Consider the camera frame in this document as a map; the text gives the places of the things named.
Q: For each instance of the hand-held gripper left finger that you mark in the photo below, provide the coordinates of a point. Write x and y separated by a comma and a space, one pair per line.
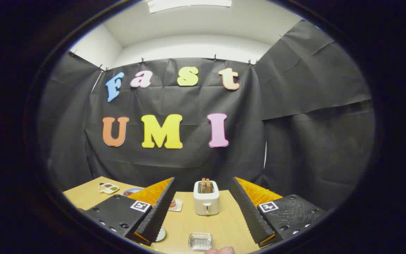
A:
160, 211

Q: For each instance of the white toaster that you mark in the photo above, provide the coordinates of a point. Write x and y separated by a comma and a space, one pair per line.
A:
206, 201

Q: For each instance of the blue plate with food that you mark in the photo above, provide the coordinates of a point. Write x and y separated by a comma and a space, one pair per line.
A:
131, 192

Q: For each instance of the white square coaster tray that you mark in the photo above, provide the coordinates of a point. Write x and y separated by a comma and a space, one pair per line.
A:
178, 208

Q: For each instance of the light green plate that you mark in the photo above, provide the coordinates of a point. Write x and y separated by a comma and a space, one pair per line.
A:
161, 234

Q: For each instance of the brown toast slice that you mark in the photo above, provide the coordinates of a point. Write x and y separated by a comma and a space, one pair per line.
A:
203, 185
208, 185

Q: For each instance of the perforated metal basket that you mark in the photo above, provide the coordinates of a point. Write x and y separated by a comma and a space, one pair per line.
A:
200, 241

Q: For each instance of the white divided sauce dish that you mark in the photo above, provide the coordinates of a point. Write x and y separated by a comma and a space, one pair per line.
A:
108, 188

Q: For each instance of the ceiling light panel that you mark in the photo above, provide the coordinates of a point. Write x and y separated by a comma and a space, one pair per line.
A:
189, 4

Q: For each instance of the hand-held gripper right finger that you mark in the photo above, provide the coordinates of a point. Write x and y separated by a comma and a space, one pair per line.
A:
248, 211

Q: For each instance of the red capped water bottle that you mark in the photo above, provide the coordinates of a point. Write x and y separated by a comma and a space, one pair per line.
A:
173, 203

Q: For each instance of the black backdrop cloth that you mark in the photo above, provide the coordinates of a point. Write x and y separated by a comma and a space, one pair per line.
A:
189, 162

